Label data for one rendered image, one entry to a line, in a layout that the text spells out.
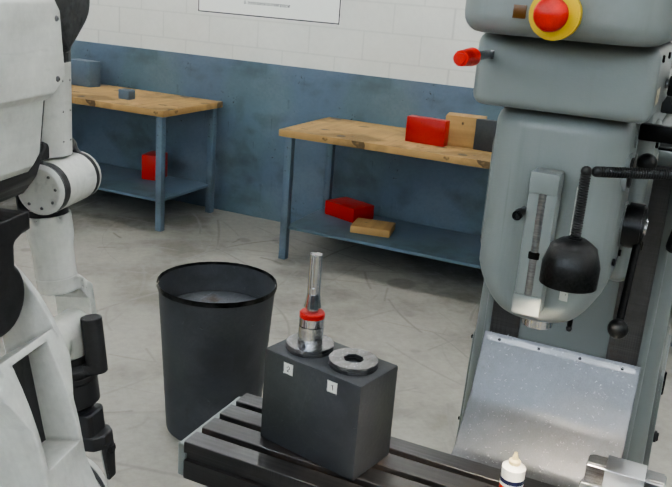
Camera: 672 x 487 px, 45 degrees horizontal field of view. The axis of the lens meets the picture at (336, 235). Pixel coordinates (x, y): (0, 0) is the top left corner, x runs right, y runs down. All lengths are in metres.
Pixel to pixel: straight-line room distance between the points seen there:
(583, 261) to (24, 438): 0.76
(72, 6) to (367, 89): 4.73
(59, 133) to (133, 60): 5.66
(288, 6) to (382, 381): 4.90
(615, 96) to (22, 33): 0.75
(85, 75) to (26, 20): 5.77
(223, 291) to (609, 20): 2.69
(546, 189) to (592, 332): 0.63
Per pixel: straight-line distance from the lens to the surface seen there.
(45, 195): 1.29
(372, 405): 1.48
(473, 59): 1.05
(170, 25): 6.74
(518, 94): 1.16
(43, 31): 1.13
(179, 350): 3.21
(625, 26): 1.04
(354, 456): 1.49
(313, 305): 1.50
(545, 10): 1.00
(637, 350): 1.74
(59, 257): 1.36
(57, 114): 1.31
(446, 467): 1.60
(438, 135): 5.15
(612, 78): 1.14
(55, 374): 1.24
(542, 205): 1.17
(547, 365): 1.76
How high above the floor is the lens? 1.77
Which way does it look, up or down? 17 degrees down
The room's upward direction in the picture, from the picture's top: 4 degrees clockwise
